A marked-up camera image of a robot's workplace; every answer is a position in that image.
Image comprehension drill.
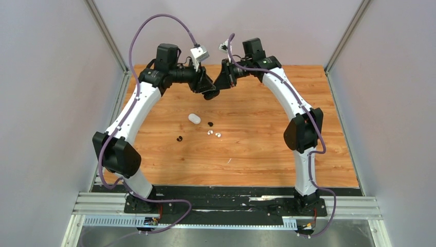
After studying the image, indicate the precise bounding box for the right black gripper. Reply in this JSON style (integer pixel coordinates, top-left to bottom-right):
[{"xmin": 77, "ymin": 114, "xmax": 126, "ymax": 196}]
[{"xmin": 214, "ymin": 58, "xmax": 253, "ymax": 90}]

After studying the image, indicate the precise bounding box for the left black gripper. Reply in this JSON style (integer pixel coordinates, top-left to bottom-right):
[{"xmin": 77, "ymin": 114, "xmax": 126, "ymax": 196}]
[{"xmin": 170, "ymin": 58, "xmax": 216, "ymax": 94}]

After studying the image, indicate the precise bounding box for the black charging case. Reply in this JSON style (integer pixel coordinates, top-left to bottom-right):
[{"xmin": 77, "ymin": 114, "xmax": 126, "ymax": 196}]
[{"xmin": 203, "ymin": 90, "xmax": 220, "ymax": 100}]

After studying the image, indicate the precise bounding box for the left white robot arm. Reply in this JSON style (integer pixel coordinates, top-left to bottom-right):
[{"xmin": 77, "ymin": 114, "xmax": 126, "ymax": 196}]
[{"xmin": 92, "ymin": 43, "xmax": 215, "ymax": 213}]

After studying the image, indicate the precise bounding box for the white charging case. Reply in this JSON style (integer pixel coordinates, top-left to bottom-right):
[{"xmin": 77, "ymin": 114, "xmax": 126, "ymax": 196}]
[{"xmin": 188, "ymin": 113, "xmax": 201, "ymax": 125}]

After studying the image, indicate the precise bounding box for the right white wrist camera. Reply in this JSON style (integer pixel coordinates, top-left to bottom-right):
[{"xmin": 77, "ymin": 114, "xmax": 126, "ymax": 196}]
[{"xmin": 219, "ymin": 39, "xmax": 229, "ymax": 53}]

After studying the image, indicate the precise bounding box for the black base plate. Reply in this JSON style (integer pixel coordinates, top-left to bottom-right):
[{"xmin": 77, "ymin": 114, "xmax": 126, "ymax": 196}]
[{"xmin": 124, "ymin": 185, "xmax": 328, "ymax": 225}]

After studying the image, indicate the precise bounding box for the slotted cable duct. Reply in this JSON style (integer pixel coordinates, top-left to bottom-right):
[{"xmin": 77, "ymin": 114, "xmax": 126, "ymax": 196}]
[{"xmin": 83, "ymin": 216, "xmax": 298, "ymax": 231}]

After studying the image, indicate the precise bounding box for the aluminium frame rail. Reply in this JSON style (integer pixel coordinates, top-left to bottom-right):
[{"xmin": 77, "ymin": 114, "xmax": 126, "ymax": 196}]
[{"xmin": 62, "ymin": 192, "xmax": 391, "ymax": 246}]

